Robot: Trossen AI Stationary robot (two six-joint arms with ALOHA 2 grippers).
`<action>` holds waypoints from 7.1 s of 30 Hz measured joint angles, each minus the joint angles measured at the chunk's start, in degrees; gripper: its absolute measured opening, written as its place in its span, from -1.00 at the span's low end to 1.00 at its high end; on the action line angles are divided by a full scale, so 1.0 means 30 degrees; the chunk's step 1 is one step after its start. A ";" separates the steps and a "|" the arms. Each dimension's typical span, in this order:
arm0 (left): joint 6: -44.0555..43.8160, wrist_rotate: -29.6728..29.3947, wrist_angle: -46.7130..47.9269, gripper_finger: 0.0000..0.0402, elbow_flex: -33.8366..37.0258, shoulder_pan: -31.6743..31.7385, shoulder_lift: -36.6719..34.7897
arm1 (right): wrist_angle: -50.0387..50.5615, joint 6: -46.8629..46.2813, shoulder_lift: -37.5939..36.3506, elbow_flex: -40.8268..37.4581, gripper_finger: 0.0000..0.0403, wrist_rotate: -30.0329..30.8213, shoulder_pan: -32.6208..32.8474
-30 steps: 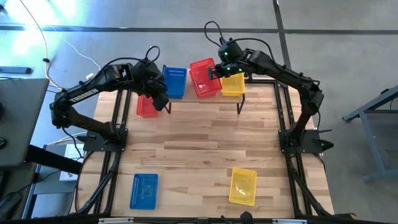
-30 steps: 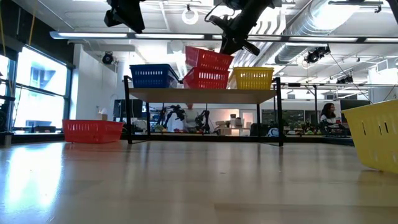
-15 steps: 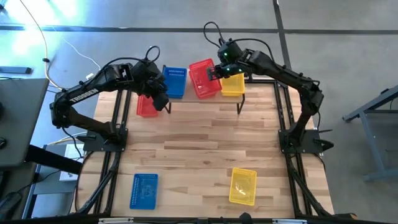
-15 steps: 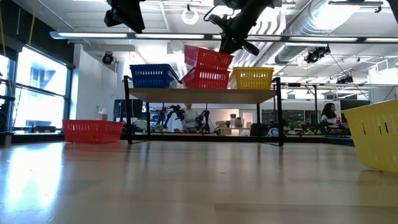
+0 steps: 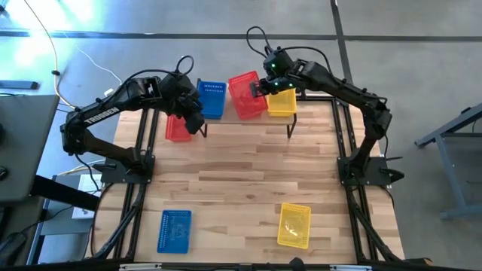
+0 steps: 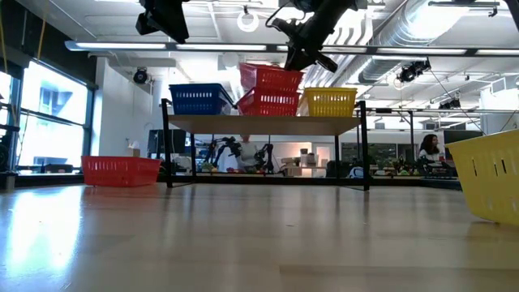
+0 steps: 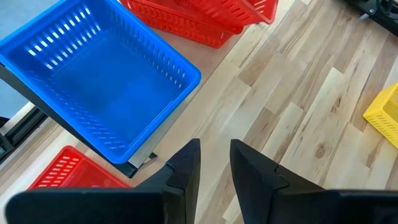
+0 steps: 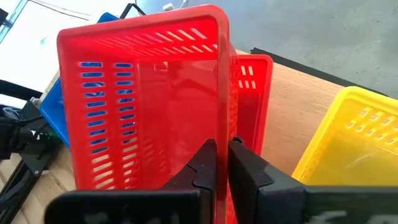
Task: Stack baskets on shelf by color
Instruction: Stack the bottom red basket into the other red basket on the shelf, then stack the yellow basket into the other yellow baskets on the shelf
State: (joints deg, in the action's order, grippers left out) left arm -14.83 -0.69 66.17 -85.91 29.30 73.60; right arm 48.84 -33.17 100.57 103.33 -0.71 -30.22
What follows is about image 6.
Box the black aluminium rig frame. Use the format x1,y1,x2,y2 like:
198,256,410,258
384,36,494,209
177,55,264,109
0,172,463,191

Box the white ring lamp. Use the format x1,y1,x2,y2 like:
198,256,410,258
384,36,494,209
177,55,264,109
236,10,260,33

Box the large window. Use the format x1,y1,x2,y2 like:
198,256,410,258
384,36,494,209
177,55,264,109
18,60,90,170

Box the silver ventilation duct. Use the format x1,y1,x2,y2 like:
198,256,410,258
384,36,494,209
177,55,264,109
302,0,519,86

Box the yellow plastic basket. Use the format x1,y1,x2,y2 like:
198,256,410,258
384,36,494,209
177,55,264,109
444,128,519,227
299,87,358,118

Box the red plastic basket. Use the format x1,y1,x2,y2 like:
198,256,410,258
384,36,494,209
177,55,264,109
237,87,302,118
80,155,162,188
238,62,305,93

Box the black background frame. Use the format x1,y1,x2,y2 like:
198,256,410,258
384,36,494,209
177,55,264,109
356,105,519,163

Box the person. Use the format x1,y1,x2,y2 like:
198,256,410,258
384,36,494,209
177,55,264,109
417,133,447,163
236,135,260,172

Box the black equipment stand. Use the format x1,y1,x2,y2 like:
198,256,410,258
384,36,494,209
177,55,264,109
0,123,20,191

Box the blue plastic basket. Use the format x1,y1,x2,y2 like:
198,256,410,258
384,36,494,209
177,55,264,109
169,83,235,116

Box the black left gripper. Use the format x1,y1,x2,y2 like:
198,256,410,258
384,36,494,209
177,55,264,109
135,0,191,45

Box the long linear ceiling light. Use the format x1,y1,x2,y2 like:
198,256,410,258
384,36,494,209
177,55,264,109
64,39,519,58

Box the orange hanging cable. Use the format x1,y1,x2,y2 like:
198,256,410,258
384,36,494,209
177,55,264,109
35,15,46,62

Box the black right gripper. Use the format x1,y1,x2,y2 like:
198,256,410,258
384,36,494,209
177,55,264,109
270,15,340,74

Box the wooden shelf with black legs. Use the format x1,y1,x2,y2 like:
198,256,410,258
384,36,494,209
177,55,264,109
161,98,371,191

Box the black computer monitor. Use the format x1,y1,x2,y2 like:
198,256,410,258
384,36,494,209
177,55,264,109
443,129,487,145
147,128,188,156

